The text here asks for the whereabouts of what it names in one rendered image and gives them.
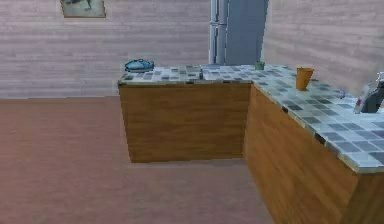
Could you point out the wooden counter with tiled top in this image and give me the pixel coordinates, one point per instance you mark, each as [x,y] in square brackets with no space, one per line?
[186,123]

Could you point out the small grey dark utensil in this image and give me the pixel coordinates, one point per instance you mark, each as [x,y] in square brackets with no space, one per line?
[201,73]

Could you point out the blue lidded pot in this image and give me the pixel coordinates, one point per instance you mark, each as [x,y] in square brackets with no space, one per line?
[139,65]

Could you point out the small green cup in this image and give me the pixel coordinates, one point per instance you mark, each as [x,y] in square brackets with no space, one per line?
[259,65]

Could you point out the grey fridge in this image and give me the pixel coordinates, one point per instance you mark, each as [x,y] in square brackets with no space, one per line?
[240,31]

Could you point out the orange cup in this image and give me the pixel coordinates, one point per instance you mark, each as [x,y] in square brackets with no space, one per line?
[303,78]

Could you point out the clear bottle with red base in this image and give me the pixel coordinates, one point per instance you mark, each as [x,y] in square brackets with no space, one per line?
[361,98]

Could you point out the framed wall picture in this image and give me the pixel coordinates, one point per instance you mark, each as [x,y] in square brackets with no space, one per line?
[83,8]

